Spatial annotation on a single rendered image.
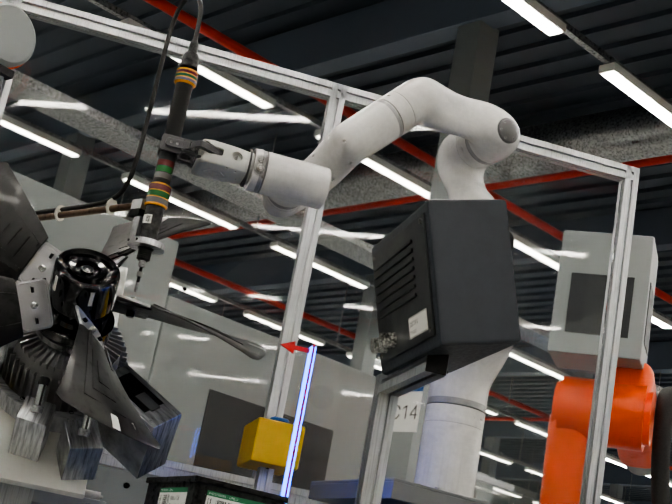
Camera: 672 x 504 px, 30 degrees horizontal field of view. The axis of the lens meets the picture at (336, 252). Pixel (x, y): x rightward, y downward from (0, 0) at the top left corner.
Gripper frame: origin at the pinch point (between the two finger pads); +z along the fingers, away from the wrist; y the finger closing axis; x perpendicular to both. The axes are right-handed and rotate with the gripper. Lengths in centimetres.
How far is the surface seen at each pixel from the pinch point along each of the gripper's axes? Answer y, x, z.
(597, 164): 71, 53, -118
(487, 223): -83, -29, -37
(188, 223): 13.6, -9.7, -7.9
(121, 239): 17.9, -15.2, 4.1
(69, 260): -3.5, -27.2, 12.9
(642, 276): 298, 107, -247
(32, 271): 4.1, -29.1, 18.9
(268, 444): 21, -48, -34
